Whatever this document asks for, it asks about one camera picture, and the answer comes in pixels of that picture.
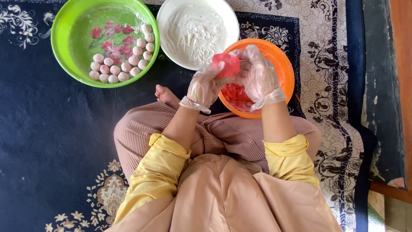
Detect orange plastic bowl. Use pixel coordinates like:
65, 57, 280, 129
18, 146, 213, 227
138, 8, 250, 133
218, 38, 295, 119

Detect green plastic basin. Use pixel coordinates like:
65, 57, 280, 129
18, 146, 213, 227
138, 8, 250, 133
50, 0, 160, 89

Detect beige garment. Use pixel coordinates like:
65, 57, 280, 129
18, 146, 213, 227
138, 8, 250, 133
105, 154, 343, 232

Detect group of floured dough balls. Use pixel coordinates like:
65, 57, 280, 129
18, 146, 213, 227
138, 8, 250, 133
89, 23, 156, 84

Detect person's foot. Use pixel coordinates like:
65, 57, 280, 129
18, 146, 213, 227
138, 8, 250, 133
155, 84, 181, 111

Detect red dough lump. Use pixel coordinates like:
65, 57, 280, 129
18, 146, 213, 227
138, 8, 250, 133
212, 53, 241, 80

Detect dark blue patterned carpet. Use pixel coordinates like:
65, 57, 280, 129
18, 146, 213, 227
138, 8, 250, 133
0, 0, 378, 232

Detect red dough mass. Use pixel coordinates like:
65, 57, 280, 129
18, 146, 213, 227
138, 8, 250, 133
221, 83, 255, 112

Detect person's left hand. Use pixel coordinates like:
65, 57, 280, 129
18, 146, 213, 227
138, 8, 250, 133
179, 60, 233, 114

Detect white bowl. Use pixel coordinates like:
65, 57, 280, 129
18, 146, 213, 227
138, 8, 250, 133
156, 0, 240, 71

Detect person's legs in striped trousers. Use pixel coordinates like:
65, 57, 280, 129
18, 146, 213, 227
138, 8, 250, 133
113, 101, 322, 182

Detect person's right hand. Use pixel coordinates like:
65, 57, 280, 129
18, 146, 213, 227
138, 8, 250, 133
229, 45, 287, 111

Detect white flour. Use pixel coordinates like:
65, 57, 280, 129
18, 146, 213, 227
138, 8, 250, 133
163, 5, 229, 67

